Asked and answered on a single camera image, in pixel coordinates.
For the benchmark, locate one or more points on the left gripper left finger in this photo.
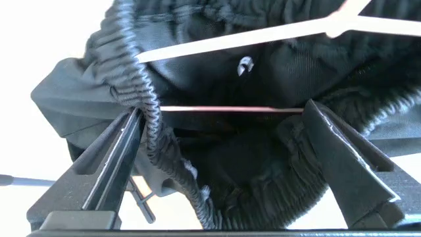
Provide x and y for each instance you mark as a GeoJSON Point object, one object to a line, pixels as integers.
{"type": "Point", "coordinates": [98, 177]}

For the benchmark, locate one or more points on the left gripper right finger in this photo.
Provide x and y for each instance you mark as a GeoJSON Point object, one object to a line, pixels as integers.
{"type": "Point", "coordinates": [358, 184]}

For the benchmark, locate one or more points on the black shorts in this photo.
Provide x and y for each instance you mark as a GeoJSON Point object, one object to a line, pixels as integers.
{"type": "Point", "coordinates": [204, 85]}

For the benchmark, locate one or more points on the pink clothes hanger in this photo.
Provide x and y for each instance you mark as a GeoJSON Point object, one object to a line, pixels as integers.
{"type": "Point", "coordinates": [230, 39]}

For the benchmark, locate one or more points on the black clothes rack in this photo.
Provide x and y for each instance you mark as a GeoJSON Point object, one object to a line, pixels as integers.
{"type": "Point", "coordinates": [26, 181]}

